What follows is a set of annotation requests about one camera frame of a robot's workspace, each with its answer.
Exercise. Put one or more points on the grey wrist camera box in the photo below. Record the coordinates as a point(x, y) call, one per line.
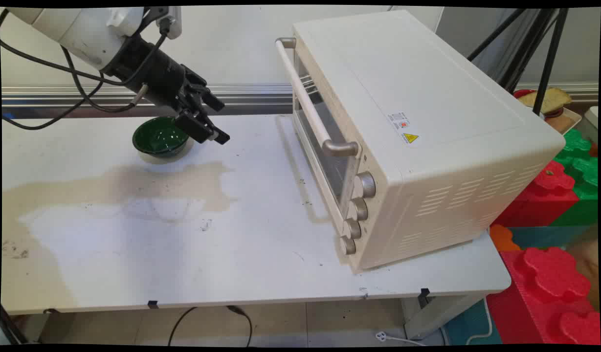
point(169, 19)

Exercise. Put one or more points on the small red foam block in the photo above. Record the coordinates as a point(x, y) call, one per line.
point(545, 195)

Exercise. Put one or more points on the aluminium wall rail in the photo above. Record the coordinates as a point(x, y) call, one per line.
point(251, 98)

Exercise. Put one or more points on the warning label sticker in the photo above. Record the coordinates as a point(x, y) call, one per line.
point(404, 128)

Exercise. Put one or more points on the black table leg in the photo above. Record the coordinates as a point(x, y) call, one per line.
point(11, 327)

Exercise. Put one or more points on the black tripod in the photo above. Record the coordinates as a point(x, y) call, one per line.
point(545, 58)

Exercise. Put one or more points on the white table leg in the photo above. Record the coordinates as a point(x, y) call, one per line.
point(437, 313)

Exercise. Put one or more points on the cream toaster oven body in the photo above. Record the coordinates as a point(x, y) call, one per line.
point(427, 122)

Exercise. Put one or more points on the white tray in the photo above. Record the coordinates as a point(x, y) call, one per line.
point(567, 122)

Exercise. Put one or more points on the green foam block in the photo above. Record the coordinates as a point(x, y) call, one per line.
point(581, 171)

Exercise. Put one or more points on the white box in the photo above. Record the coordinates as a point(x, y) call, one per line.
point(592, 117)

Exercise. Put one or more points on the orange foam block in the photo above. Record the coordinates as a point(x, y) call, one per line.
point(503, 238)

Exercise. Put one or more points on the teal foam block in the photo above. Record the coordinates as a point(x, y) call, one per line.
point(540, 235)

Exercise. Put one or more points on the large silver oven knob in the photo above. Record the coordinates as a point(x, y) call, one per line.
point(366, 185)

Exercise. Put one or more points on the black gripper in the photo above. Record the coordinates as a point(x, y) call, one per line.
point(153, 73)

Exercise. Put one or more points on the dark green bowl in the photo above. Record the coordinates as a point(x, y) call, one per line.
point(156, 139)

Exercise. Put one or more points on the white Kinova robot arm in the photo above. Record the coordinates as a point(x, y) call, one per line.
point(80, 29)

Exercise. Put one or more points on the large red foam block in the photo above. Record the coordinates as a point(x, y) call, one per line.
point(545, 293)

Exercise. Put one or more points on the teal floor mat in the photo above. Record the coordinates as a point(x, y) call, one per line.
point(469, 325)

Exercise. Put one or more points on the red plate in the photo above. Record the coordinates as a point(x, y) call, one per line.
point(521, 92)

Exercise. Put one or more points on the toasted bread slice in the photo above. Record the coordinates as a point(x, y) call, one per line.
point(554, 98)

